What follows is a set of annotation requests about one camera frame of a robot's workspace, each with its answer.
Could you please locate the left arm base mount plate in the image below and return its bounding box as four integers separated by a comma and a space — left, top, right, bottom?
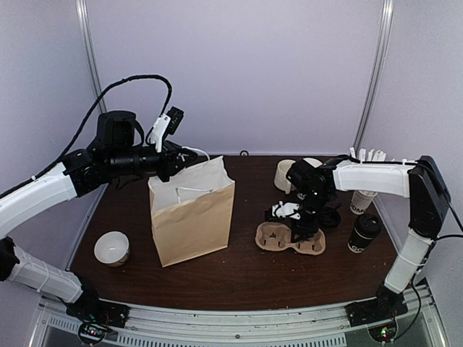
64, 299, 129, 328

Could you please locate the aluminium front rail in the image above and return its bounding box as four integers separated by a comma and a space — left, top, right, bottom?
32, 285, 448, 347

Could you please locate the left aluminium frame post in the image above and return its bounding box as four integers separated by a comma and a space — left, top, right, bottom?
75, 0, 102, 97

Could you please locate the stack of black paper cups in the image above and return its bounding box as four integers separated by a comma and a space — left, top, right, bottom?
297, 157, 323, 202

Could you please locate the black plastic cup lid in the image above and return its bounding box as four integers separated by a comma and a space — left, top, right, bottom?
354, 213, 382, 238

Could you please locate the white cup holding straws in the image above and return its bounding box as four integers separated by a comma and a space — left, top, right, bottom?
349, 190, 378, 215

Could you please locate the white ceramic bowl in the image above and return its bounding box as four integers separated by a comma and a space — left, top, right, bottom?
93, 231, 130, 267

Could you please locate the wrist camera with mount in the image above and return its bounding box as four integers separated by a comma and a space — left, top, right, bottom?
145, 106, 184, 153
264, 201, 301, 221

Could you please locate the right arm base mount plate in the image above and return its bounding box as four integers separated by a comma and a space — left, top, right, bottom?
345, 296, 408, 327

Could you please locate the cardboard cup carrier tray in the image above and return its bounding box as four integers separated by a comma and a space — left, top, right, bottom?
255, 222, 326, 256

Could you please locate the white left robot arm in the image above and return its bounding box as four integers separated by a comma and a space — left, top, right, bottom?
1, 107, 197, 321

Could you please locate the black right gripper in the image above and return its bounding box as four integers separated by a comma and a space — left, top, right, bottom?
290, 189, 332, 243

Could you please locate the cream ribbed ceramic mug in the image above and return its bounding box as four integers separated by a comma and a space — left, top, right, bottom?
273, 159, 295, 194

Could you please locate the aluminium frame post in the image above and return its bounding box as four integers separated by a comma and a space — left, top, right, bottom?
353, 0, 395, 150
75, 0, 102, 97

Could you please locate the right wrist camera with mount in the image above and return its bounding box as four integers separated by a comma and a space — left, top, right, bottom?
264, 201, 301, 221

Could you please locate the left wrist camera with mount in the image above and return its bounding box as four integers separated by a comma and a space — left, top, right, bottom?
145, 106, 184, 153

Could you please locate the right aluminium frame post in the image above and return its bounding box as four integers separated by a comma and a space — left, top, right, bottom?
353, 0, 395, 150

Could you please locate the wrapped white straws bundle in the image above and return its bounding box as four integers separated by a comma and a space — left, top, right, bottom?
349, 147, 386, 162

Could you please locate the black paper coffee cup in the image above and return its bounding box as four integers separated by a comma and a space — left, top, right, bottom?
347, 222, 379, 254

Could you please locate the brown paper takeout bag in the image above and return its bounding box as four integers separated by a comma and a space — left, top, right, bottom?
148, 155, 235, 267

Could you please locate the stack of black cup lids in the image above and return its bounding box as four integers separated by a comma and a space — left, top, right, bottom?
318, 207, 341, 228

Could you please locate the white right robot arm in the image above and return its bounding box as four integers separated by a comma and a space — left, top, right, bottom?
286, 155, 451, 320

